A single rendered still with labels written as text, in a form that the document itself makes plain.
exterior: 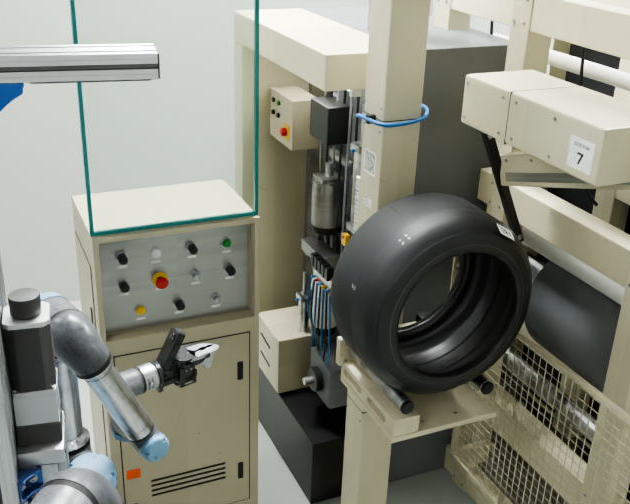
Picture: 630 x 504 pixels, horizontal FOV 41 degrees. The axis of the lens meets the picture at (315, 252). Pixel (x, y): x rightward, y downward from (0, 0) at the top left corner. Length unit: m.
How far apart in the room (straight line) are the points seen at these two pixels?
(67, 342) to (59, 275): 2.98
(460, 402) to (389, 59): 1.09
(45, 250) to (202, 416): 2.10
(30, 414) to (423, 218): 1.16
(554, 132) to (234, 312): 1.30
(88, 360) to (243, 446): 1.31
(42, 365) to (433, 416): 1.34
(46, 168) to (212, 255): 2.06
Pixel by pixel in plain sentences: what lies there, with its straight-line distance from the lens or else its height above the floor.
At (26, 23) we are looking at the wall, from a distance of 4.54.
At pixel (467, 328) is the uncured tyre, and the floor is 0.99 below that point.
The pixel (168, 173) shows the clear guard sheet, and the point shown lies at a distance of 2.64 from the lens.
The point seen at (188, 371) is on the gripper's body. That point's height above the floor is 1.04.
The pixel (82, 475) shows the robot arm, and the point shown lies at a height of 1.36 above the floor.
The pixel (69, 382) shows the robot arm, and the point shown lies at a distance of 2.17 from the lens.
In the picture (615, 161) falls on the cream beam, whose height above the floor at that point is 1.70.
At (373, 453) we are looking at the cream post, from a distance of 3.07.
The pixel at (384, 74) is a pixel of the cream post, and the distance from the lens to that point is 2.46.
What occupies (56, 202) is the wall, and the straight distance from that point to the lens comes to 4.79.
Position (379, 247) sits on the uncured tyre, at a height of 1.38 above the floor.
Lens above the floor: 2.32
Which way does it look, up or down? 25 degrees down
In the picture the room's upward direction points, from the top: 2 degrees clockwise
